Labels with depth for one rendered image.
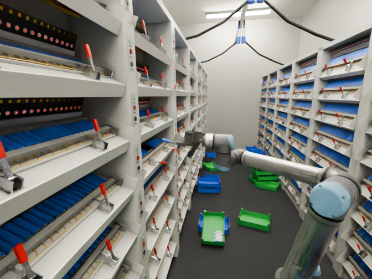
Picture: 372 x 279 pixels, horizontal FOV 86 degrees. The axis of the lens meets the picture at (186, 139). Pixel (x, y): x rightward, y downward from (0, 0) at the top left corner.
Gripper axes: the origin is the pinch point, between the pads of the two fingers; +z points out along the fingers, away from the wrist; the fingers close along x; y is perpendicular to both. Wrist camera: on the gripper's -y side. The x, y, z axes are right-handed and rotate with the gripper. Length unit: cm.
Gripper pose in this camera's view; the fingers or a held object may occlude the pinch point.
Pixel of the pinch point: (171, 141)
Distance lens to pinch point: 122.4
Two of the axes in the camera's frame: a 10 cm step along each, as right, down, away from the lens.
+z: -9.9, -0.6, 1.3
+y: 0.3, -9.8, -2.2
